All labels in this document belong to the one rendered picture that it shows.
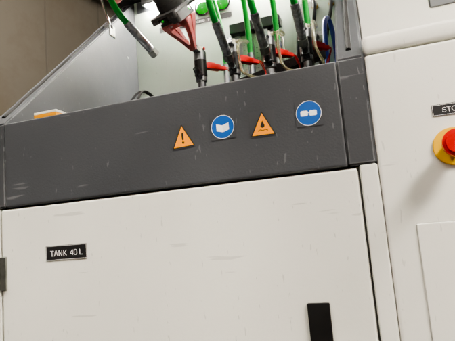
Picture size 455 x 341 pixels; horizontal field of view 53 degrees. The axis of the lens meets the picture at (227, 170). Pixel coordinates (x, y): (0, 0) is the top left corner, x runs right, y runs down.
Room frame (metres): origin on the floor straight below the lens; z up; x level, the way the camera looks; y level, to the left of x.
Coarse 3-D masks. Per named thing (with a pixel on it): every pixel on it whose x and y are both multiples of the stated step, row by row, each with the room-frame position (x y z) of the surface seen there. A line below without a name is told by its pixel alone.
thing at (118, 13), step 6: (108, 0) 0.91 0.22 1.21; (114, 0) 0.91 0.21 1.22; (114, 6) 0.91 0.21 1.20; (216, 6) 1.16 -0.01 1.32; (114, 12) 0.92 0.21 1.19; (120, 12) 0.92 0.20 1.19; (216, 12) 1.17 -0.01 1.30; (120, 18) 0.93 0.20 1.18; (126, 18) 0.93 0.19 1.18; (222, 24) 1.18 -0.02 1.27
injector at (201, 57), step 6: (198, 54) 0.99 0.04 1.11; (204, 54) 0.99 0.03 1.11; (198, 60) 0.99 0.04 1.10; (204, 60) 0.99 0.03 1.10; (198, 66) 0.99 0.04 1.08; (204, 66) 0.99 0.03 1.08; (198, 72) 0.97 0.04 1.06; (204, 72) 0.99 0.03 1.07; (198, 78) 0.98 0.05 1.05; (204, 78) 0.99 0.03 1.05; (198, 84) 0.99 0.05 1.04; (204, 84) 0.99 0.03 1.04
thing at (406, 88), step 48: (384, 0) 0.88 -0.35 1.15; (432, 48) 0.62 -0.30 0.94; (384, 96) 0.64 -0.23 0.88; (432, 96) 0.62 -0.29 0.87; (384, 144) 0.64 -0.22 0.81; (432, 144) 0.62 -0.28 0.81; (384, 192) 0.64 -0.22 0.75; (432, 192) 0.62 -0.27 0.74; (432, 240) 0.62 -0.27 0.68; (432, 288) 0.63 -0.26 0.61; (432, 336) 0.63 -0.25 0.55
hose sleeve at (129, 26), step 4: (128, 24) 0.93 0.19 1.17; (132, 24) 0.94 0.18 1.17; (128, 28) 0.94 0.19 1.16; (132, 28) 0.94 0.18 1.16; (136, 28) 0.95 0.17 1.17; (132, 32) 0.95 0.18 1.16; (136, 32) 0.95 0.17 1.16; (140, 32) 0.96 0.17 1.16; (136, 36) 0.95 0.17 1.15; (140, 36) 0.96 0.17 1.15; (140, 40) 0.96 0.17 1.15; (144, 40) 0.96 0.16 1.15; (144, 44) 0.97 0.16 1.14; (148, 44) 0.97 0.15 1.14; (144, 48) 0.98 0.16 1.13; (148, 48) 0.98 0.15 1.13; (152, 48) 0.98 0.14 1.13; (148, 52) 0.99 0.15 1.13
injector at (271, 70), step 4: (272, 36) 0.94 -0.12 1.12; (268, 40) 0.94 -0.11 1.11; (272, 40) 0.94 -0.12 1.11; (272, 44) 0.94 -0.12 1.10; (272, 48) 0.94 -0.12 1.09; (272, 52) 0.94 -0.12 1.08; (264, 56) 0.92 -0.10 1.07; (268, 56) 0.92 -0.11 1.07; (272, 56) 0.94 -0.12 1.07; (264, 60) 0.93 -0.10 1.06; (268, 60) 0.93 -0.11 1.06; (272, 60) 0.94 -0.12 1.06; (264, 64) 0.95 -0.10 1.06; (268, 64) 0.93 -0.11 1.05; (272, 64) 0.94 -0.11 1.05; (268, 68) 0.94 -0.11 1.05; (272, 68) 0.94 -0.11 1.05; (268, 72) 0.94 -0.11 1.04; (272, 72) 0.94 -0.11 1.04
